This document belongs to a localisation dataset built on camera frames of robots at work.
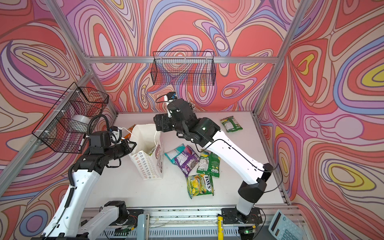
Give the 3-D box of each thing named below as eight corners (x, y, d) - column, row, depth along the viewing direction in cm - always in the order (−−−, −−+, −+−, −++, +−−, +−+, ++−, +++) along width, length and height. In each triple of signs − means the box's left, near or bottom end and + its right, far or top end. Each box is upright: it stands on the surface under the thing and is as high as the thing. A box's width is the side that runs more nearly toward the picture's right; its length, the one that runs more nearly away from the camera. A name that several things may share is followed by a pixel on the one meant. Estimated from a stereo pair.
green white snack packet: (195, 181, 87) (195, 179, 84) (200, 151, 100) (200, 149, 98) (217, 185, 85) (218, 184, 83) (220, 154, 98) (221, 152, 96)
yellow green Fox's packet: (187, 198, 81) (187, 196, 78) (185, 178, 88) (185, 175, 85) (214, 195, 82) (215, 193, 79) (210, 175, 89) (210, 172, 86)
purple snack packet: (172, 165, 92) (171, 162, 88) (187, 148, 99) (187, 144, 95) (187, 176, 87) (187, 173, 83) (201, 158, 95) (202, 154, 91)
